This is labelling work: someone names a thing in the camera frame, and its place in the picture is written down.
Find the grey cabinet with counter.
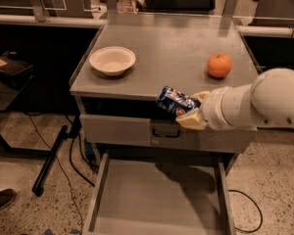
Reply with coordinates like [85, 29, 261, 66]
[69, 12, 269, 168]

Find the dark shoe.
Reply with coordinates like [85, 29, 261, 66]
[0, 189, 16, 210]

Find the blue pepsi can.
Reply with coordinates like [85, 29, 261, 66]
[156, 86, 201, 117]

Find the open grey middle drawer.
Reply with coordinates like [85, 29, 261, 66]
[83, 152, 236, 235]

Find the black drawer handle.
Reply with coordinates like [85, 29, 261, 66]
[151, 119, 181, 138]

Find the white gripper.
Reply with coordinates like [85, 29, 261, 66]
[175, 86, 245, 130]

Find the white bowl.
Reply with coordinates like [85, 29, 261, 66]
[89, 46, 136, 76]

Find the black cable on floor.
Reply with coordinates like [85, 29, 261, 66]
[23, 112, 99, 227]

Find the black box on shelf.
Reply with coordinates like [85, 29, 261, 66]
[0, 51, 33, 89]

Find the black cable right floor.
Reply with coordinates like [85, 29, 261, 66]
[227, 189, 264, 234]

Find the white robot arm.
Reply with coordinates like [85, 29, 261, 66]
[176, 69, 294, 130]

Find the closed grey top drawer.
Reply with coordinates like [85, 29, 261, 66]
[80, 114, 256, 153]

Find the orange fruit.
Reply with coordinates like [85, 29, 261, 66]
[207, 52, 232, 78]

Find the black stand leg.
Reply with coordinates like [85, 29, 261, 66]
[31, 116, 81, 197]

